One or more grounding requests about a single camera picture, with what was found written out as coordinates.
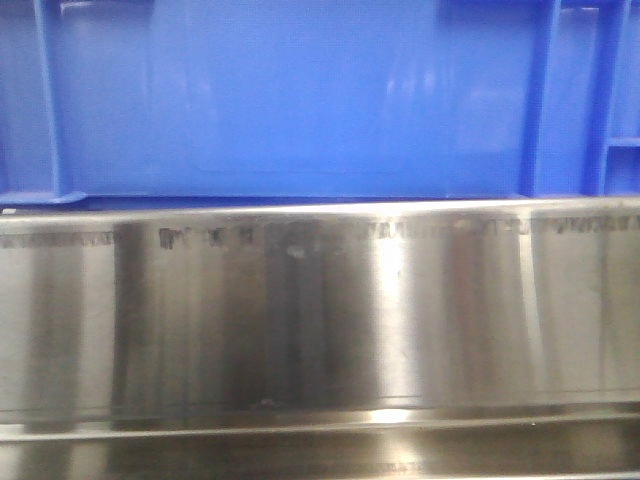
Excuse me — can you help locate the light blue plastic bin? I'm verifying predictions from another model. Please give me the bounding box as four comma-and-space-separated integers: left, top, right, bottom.
1, 1, 639, 208

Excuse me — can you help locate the stainless steel shelf rail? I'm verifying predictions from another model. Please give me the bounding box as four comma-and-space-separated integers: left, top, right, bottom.
1, 198, 639, 479

